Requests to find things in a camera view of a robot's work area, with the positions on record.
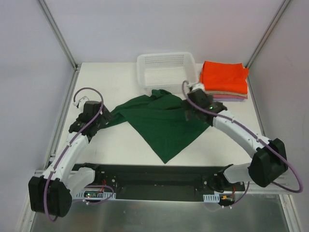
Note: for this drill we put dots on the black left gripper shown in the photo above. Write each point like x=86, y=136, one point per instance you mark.
x=102, y=118

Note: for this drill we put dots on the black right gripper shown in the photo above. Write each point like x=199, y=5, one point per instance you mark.
x=193, y=114

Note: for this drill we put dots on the dark green t shirt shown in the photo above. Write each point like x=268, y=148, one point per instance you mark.
x=147, y=129

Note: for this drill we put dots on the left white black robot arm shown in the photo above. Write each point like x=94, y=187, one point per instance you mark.
x=53, y=191

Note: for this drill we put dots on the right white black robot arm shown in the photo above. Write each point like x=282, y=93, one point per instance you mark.
x=268, y=157

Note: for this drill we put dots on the folded beige t shirt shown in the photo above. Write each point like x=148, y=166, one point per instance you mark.
x=224, y=92

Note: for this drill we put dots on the folded pink t shirt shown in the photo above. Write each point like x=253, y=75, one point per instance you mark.
x=228, y=96

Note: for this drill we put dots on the folded lavender t shirt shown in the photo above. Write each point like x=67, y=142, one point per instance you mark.
x=229, y=99

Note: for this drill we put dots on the folded orange t shirt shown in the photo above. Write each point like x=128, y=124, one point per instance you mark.
x=224, y=77

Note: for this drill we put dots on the white plastic perforated basket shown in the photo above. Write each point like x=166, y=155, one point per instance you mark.
x=166, y=71

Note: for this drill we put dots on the left aluminium table rail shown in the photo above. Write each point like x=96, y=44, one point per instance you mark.
x=62, y=117

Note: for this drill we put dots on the aluminium table rail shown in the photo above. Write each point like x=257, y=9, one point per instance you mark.
x=62, y=117
x=257, y=109

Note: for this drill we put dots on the right aluminium table rail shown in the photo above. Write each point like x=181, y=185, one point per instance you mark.
x=257, y=109

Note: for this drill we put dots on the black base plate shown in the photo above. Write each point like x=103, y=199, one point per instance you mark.
x=156, y=183

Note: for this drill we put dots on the aluminium frame post left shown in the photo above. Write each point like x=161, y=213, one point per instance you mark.
x=57, y=33

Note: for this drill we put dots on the aluminium frame post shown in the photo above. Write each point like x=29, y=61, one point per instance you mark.
x=57, y=33
x=272, y=25

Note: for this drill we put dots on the left white cable duct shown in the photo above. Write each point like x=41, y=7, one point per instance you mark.
x=94, y=195

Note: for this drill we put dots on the white cable duct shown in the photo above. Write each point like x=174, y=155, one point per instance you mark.
x=211, y=198
x=94, y=195

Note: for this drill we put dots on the aluminium frame post right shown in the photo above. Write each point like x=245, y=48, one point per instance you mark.
x=272, y=25

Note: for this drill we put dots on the right white cable duct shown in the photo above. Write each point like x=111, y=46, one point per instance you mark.
x=211, y=198

